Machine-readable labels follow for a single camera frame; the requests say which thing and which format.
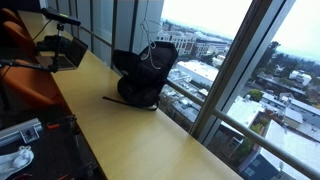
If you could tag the black backpack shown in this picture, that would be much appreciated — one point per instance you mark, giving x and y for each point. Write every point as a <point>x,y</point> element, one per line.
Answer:
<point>144,74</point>

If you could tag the metal window railing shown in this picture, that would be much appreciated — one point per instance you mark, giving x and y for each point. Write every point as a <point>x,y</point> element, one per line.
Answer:
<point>144,145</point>

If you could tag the open laptop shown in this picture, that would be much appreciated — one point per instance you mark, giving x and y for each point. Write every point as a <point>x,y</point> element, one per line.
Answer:
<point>69,61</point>

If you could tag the orange chair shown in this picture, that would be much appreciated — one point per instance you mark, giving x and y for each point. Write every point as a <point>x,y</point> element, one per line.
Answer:
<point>35,87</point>
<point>17,31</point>

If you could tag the white cloth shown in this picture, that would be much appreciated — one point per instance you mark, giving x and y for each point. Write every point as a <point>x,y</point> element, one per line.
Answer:
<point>16,161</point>

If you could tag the red handled clamp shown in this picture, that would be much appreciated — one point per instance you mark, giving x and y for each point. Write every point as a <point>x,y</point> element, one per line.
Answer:
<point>64,122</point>

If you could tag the black camera on stand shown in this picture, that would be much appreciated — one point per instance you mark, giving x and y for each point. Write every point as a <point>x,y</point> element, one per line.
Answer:
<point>51,14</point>

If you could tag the aluminium rail bracket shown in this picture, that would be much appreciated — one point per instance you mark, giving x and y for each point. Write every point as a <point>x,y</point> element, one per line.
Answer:
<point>27,131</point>

